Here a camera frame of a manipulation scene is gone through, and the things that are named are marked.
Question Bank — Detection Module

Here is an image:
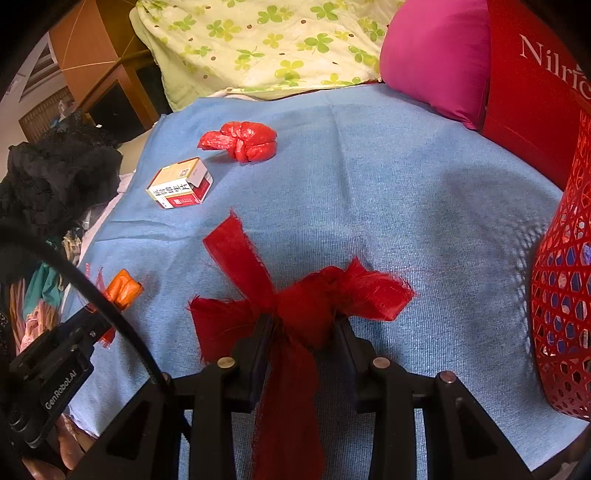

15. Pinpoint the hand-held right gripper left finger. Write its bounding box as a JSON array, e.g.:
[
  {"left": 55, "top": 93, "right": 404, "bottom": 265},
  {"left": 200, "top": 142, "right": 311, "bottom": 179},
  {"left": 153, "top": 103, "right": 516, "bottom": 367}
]
[{"left": 81, "top": 314, "right": 276, "bottom": 480}]

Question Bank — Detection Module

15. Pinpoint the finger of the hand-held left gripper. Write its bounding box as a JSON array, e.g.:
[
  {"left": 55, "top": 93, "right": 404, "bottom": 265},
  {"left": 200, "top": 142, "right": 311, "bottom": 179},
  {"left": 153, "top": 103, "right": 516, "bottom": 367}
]
[{"left": 59, "top": 299, "right": 122, "bottom": 345}]

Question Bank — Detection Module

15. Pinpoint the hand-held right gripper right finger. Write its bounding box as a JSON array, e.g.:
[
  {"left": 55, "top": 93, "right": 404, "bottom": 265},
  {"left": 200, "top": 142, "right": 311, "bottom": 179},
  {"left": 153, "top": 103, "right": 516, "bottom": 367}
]
[{"left": 335, "top": 318, "right": 509, "bottom": 480}]

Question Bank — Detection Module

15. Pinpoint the red ribbon bow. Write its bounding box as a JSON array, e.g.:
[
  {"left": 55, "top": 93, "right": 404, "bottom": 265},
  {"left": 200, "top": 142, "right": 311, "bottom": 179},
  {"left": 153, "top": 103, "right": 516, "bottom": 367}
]
[{"left": 187, "top": 210, "right": 414, "bottom": 480}]

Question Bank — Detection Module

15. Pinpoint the orange plastic wrapper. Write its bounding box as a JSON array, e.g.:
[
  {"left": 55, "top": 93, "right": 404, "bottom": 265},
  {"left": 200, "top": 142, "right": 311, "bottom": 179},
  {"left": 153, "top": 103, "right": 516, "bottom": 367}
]
[{"left": 85, "top": 264, "right": 145, "bottom": 349}]

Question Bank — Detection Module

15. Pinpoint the orange white medicine box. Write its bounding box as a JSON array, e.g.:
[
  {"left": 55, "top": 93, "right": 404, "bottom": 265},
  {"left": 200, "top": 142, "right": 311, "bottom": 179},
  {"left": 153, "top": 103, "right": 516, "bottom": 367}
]
[{"left": 145, "top": 157, "right": 214, "bottom": 210}]

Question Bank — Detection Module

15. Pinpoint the red plastic bag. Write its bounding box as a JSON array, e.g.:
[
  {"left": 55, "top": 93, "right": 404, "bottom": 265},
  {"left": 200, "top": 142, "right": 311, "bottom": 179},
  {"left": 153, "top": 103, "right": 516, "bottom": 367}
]
[{"left": 198, "top": 121, "right": 279, "bottom": 163}]

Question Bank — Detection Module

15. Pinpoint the red plastic mesh basket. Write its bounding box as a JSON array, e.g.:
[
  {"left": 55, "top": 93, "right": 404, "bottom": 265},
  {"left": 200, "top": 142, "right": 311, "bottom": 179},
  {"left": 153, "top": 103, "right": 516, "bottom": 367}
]
[{"left": 531, "top": 111, "right": 591, "bottom": 421}]

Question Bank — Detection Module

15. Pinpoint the pile of colourful clothes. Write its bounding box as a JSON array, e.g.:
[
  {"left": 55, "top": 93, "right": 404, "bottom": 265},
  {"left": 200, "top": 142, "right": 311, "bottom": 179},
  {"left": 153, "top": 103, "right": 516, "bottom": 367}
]
[{"left": 0, "top": 226, "right": 90, "bottom": 356}]

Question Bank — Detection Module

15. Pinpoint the blue blanket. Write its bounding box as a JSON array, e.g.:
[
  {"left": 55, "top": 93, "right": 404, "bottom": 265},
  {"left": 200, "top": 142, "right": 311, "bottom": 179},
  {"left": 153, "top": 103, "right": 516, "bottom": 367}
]
[{"left": 60, "top": 85, "right": 583, "bottom": 480}]

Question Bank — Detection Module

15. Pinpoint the black lace cloth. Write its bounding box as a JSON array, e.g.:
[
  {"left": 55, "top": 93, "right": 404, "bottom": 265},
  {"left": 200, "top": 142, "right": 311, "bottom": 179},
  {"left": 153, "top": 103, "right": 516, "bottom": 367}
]
[{"left": 0, "top": 113, "right": 124, "bottom": 232}]

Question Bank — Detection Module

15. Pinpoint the beige cushion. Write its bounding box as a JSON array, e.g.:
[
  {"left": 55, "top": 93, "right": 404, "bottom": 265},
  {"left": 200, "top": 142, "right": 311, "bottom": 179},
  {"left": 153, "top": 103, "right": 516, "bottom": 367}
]
[{"left": 115, "top": 117, "right": 163, "bottom": 178}]

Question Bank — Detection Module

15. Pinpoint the wooden cabinet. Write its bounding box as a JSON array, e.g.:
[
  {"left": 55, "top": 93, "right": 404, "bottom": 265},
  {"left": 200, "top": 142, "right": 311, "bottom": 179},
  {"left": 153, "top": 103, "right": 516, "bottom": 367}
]
[{"left": 71, "top": 50, "right": 161, "bottom": 136}]

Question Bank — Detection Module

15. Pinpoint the orange wooden pillar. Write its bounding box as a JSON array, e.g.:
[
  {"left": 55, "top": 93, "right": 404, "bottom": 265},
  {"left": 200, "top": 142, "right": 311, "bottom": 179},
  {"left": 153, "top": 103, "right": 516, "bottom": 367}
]
[{"left": 46, "top": 0, "right": 122, "bottom": 72}]

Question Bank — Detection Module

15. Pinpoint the pink pillow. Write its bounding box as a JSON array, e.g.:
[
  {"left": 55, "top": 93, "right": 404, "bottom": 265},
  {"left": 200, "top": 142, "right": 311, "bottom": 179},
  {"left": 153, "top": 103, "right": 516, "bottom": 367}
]
[{"left": 379, "top": 0, "right": 492, "bottom": 131}]

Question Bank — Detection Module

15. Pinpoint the green clover print quilt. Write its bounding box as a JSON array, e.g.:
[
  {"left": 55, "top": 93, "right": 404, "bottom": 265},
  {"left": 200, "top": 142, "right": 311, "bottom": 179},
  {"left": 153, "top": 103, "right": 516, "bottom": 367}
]
[{"left": 128, "top": 0, "right": 407, "bottom": 112}]

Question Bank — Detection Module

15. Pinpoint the red paper bag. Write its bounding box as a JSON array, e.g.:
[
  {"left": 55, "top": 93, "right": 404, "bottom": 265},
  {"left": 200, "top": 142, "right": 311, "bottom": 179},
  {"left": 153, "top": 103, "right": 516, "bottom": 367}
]
[{"left": 480, "top": 0, "right": 591, "bottom": 190}]

